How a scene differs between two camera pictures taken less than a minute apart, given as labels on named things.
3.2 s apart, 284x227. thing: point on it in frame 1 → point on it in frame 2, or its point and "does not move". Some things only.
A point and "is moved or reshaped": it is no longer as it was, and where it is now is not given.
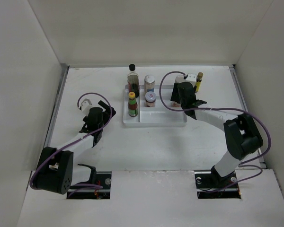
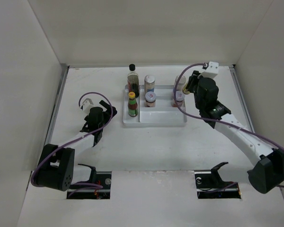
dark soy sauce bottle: [133, 80] does not move
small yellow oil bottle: [199, 79] is moved or reshaped
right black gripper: [175, 91] → [193, 79]
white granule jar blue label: [149, 80] does not move
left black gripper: [106, 113] does not move
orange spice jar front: [150, 99] does not move
